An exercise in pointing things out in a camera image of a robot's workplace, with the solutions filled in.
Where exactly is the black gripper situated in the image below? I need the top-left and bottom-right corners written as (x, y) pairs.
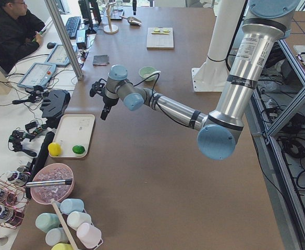
top-left (100, 88), bottom-right (119, 120)

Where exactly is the white ceramic spoon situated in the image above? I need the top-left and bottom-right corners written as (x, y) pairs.
top-left (144, 70), bottom-right (161, 78)

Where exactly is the mint green bowl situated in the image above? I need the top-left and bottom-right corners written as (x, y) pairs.
top-left (139, 66), bottom-right (156, 81)

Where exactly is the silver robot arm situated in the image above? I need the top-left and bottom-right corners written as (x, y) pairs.
top-left (101, 1), bottom-right (298, 160)

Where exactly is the pink bowl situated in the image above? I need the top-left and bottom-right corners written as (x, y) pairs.
top-left (30, 163), bottom-right (75, 205)

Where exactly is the cream rabbit tray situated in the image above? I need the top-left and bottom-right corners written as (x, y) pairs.
top-left (49, 114), bottom-right (95, 158)

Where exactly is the grey folded cloth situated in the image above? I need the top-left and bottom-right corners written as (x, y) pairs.
top-left (92, 55), bottom-right (109, 66)

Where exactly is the green lime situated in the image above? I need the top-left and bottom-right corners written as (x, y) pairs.
top-left (72, 145), bottom-right (86, 155)

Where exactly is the yellow lemon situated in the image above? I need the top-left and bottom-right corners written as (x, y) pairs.
top-left (47, 142), bottom-right (62, 157)

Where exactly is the upper teach pendant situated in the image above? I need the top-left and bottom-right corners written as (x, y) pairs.
top-left (45, 44), bottom-right (70, 67)

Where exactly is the teach pendant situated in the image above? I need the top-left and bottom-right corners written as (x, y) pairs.
top-left (17, 62), bottom-right (56, 89)
top-left (45, 44), bottom-right (70, 67)

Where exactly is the black power strip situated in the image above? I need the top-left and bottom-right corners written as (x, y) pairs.
top-left (27, 131), bottom-right (56, 183)

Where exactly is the lower teach pendant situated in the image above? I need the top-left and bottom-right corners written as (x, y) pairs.
top-left (17, 62), bottom-right (56, 89)

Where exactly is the wooden cup tree stand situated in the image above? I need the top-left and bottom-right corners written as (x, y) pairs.
top-left (103, 0), bottom-right (119, 34)

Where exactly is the bamboo cutting board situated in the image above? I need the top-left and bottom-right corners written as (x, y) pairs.
top-left (146, 27), bottom-right (174, 49)

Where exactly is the black computer mouse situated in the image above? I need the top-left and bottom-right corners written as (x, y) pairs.
top-left (46, 42), bottom-right (57, 49)

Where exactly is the yellow plastic knife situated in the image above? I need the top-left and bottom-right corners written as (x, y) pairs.
top-left (151, 32), bottom-right (170, 35)

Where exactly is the black keyboard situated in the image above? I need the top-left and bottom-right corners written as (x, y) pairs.
top-left (65, 16), bottom-right (81, 40)

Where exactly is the steel scoop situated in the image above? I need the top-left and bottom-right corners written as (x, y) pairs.
top-left (120, 16), bottom-right (142, 27)

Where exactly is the black monitor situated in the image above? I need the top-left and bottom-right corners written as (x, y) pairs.
top-left (78, 0), bottom-right (102, 34)

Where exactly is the blue plastic cup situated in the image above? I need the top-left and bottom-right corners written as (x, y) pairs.
top-left (60, 198), bottom-right (84, 215)

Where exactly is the white plastic cup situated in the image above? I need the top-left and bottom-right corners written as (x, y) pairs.
top-left (67, 211), bottom-right (92, 230)

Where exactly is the seated person black jacket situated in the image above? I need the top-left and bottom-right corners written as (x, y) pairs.
top-left (0, 1), bottom-right (45, 73)

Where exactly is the green plastic cup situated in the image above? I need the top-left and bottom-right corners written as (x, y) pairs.
top-left (35, 212), bottom-right (60, 233)

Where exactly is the pink plastic cup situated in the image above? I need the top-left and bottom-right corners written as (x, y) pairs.
top-left (76, 222), bottom-right (102, 249)

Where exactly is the grey-blue plastic cup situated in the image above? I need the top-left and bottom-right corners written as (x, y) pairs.
top-left (45, 228), bottom-right (69, 246)

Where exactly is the yellow plastic cup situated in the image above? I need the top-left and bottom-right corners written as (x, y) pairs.
top-left (51, 243), bottom-right (73, 250)

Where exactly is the aluminium frame post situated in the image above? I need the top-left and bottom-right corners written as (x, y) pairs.
top-left (44, 0), bottom-right (83, 80)

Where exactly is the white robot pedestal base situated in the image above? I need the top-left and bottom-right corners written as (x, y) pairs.
top-left (192, 0), bottom-right (247, 92)

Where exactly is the copper wire bottle rack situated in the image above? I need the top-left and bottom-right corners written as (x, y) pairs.
top-left (0, 174), bottom-right (30, 229)

